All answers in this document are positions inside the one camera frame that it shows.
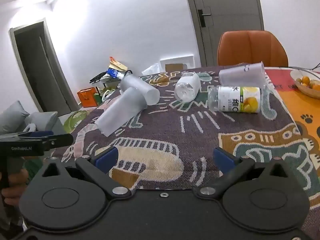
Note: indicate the purple patterned blanket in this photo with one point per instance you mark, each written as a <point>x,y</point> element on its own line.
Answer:
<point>175,130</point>

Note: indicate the frosted plastic cup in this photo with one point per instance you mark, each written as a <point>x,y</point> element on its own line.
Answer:
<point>120,111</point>
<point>141,88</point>
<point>241,76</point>

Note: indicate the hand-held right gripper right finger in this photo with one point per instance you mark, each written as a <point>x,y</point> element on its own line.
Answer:
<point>223,159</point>

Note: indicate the person's left hand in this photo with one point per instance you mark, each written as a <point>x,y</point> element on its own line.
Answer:
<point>15,182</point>

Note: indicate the beige fruit bowl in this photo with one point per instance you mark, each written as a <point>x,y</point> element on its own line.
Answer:
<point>303,90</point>

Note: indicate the white box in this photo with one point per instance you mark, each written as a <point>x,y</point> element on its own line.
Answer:
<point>178,59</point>

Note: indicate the grey cushion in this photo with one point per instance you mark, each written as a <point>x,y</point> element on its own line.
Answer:
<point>11,117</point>
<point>41,122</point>

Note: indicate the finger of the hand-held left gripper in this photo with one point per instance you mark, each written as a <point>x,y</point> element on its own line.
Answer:
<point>58,140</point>
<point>37,134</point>

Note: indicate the green patterned cloth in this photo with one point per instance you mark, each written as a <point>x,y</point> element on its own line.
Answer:
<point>75,120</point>

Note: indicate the white plastic bag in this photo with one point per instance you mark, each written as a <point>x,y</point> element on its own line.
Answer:
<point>152,69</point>

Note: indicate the orange shopping bag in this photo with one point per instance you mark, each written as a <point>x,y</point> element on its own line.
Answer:
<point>86,98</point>

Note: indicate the yellow label plastic bottle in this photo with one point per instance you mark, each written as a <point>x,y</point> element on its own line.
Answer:
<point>235,98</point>

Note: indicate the clear plastic bottle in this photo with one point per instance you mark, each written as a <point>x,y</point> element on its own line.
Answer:
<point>187,87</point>

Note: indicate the grey door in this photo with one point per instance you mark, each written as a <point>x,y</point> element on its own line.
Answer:
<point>225,10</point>

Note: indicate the cluttered storage cart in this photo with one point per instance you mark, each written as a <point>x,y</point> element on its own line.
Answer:
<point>112,75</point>

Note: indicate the brown cardboard box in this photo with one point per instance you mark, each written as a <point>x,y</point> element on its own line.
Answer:
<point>175,67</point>

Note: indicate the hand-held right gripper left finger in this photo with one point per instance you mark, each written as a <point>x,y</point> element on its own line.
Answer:
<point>107,158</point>

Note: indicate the orange leather chair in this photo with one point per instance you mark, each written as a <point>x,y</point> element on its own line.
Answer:
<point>252,47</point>

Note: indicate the orange cartoon tablecloth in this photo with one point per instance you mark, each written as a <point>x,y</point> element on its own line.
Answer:
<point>300,110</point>

